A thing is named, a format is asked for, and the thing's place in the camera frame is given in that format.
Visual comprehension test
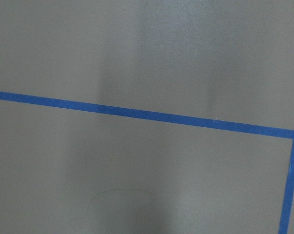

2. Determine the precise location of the blue tape line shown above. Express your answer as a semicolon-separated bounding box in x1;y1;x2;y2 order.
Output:
0;91;294;138

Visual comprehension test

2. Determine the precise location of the blue tape line crossing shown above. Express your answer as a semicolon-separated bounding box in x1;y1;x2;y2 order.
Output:
278;137;294;234

